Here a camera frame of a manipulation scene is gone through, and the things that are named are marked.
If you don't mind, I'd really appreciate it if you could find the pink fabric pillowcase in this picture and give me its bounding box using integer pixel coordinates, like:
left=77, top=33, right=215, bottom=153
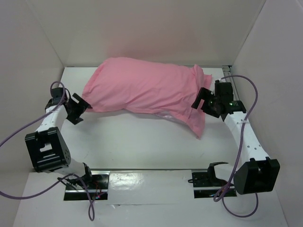
left=82, top=57, right=212, bottom=138

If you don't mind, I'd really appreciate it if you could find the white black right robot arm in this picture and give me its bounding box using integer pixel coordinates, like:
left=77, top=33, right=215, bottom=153
left=192, top=80, right=280, bottom=195

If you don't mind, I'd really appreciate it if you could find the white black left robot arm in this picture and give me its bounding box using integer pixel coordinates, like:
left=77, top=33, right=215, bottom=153
left=25, top=87, right=93, bottom=189

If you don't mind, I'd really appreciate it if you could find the aluminium table edge rail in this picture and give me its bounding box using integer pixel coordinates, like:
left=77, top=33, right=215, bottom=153
left=91, top=167, right=208, bottom=172

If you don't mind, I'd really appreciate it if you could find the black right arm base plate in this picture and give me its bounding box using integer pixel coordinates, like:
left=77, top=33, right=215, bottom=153
left=187, top=170, right=227, bottom=199

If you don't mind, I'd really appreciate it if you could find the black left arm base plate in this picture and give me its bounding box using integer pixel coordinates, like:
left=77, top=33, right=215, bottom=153
left=63, top=171, right=109, bottom=201

